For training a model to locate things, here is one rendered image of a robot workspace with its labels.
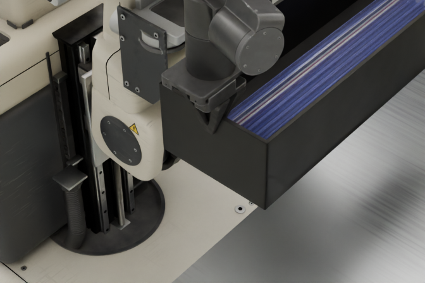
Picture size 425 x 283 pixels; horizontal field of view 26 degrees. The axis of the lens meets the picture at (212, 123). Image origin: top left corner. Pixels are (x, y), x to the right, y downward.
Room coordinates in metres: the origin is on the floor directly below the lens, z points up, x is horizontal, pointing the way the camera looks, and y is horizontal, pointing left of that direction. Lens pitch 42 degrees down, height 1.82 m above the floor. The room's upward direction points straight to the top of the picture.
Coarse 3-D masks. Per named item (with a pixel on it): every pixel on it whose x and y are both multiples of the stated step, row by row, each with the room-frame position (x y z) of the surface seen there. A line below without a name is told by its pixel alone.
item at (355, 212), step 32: (416, 96) 1.20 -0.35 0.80; (384, 128) 1.11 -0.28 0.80; (416, 128) 1.11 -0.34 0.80; (352, 160) 1.04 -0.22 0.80; (384, 160) 1.04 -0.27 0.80; (416, 160) 1.04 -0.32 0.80; (288, 192) 0.97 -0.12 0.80; (320, 192) 0.97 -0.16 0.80; (352, 192) 0.97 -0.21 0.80; (384, 192) 0.97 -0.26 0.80; (416, 192) 0.97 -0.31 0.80; (256, 224) 0.90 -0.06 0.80; (288, 224) 0.90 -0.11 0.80; (320, 224) 0.90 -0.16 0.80; (352, 224) 0.90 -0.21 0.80; (384, 224) 0.90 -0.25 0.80; (416, 224) 0.90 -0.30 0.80; (224, 256) 0.84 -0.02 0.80; (256, 256) 0.84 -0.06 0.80; (288, 256) 0.84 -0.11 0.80; (320, 256) 0.84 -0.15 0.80; (352, 256) 0.84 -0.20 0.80; (384, 256) 0.84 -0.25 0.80; (416, 256) 0.84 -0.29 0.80
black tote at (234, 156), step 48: (288, 0) 1.06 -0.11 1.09; (336, 0) 1.15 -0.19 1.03; (288, 48) 1.06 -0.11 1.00; (384, 48) 0.94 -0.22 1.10; (336, 96) 0.86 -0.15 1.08; (384, 96) 0.95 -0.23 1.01; (192, 144) 0.84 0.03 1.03; (240, 144) 0.79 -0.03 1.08; (288, 144) 0.79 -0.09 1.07; (336, 144) 0.87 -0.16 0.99; (240, 192) 0.79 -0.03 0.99
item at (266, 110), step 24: (384, 0) 1.15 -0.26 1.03; (408, 0) 1.14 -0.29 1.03; (360, 24) 1.09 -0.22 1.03; (384, 24) 1.08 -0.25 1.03; (312, 48) 1.03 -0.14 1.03; (336, 48) 1.03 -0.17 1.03; (360, 48) 1.03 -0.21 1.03; (288, 72) 0.98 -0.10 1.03; (312, 72) 0.97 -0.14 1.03; (336, 72) 0.97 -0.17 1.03; (264, 96) 0.92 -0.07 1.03; (288, 96) 0.92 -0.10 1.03; (312, 96) 0.92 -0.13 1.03; (240, 120) 0.88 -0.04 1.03; (264, 120) 0.88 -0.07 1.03; (288, 120) 0.88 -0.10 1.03
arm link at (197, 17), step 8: (184, 0) 0.82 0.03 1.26; (192, 0) 0.80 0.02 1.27; (200, 0) 0.80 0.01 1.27; (208, 0) 0.80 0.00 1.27; (216, 0) 0.80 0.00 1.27; (224, 0) 0.79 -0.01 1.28; (184, 8) 0.82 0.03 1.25; (192, 8) 0.80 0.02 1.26; (200, 8) 0.80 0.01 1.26; (208, 8) 0.80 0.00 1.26; (216, 8) 0.78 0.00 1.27; (184, 16) 0.82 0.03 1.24; (192, 16) 0.80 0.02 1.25; (200, 16) 0.80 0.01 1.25; (208, 16) 0.80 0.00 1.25; (192, 24) 0.80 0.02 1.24; (200, 24) 0.80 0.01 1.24; (208, 24) 0.80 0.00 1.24; (192, 32) 0.80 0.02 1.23; (200, 32) 0.80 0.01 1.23
